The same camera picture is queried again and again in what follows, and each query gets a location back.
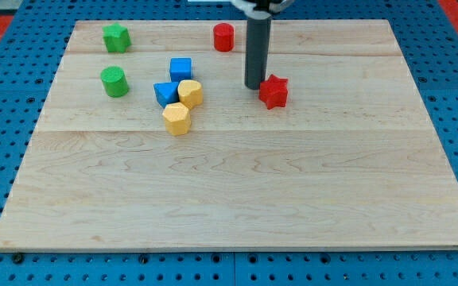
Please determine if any red cylinder block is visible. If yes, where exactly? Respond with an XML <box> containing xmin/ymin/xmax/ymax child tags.
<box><xmin>213</xmin><ymin>23</ymin><xmax>235</xmax><ymax>52</ymax></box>

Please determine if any blue triangle block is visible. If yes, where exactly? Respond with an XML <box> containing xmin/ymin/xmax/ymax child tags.
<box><xmin>153</xmin><ymin>82</ymin><xmax>180</xmax><ymax>108</ymax></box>

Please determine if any green cylinder block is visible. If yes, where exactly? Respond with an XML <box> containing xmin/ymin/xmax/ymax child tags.
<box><xmin>100</xmin><ymin>66</ymin><xmax>130</xmax><ymax>98</ymax></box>

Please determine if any red star block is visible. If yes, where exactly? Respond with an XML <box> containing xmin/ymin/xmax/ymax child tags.
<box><xmin>258</xmin><ymin>74</ymin><xmax>289</xmax><ymax>110</ymax></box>

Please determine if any yellow hexagon block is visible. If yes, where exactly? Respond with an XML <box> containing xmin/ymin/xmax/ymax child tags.
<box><xmin>162</xmin><ymin>102</ymin><xmax>192</xmax><ymax>136</ymax></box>

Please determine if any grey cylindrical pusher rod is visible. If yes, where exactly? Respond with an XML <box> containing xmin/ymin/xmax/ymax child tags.
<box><xmin>245</xmin><ymin>11</ymin><xmax>272</xmax><ymax>90</ymax></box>

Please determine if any yellow heart block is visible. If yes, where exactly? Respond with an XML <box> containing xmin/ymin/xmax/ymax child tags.
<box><xmin>177</xmin><ymin>79</ymin><xmax>204</xmax><ymax>110</ymax></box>

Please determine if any blue cube block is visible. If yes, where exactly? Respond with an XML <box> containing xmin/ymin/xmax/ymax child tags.
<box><xmin>169</xmin><ymin>57</ymin><xmax>192</xmax><ymax>82</ymax></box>

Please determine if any green star block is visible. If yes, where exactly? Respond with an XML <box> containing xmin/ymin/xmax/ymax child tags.
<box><xmin>103</xmin><ymin>23</ymin><xmax>132</xmax><ymax>53</ymax></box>

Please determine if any light wooden board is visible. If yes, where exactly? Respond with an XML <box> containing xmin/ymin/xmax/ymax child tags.
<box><xmin>0</xmin><ymin>20</ymin><xmax>458</xmax><ymax>253</ymax></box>

